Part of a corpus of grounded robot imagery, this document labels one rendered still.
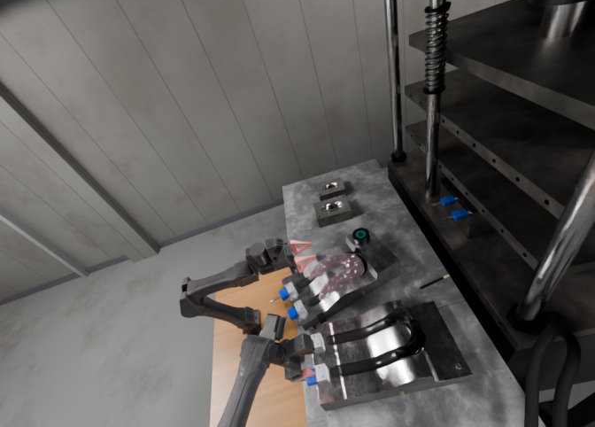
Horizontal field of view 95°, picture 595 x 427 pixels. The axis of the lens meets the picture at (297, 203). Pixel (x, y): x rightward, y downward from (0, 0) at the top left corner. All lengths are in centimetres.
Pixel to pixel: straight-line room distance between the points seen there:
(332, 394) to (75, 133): 270
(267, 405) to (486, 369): 78
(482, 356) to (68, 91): 300
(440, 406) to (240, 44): 244
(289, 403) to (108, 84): 246
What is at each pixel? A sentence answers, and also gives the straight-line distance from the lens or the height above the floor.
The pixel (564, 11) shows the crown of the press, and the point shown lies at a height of 162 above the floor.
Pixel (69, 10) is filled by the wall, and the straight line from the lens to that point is 270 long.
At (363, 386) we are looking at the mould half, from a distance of 111.
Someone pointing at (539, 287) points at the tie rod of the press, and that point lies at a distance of 112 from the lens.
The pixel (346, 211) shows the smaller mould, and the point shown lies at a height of 87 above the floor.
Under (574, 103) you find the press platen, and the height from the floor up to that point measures 153.
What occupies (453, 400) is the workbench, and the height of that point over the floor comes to 80.
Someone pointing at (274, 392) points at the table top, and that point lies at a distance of 127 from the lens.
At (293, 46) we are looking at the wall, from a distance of 254.
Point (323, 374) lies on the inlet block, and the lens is 111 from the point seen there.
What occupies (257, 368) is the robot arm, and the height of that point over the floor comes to 126.
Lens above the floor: 196
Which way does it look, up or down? 39 degrees down
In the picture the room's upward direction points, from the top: 21 degrees counter-clockwise
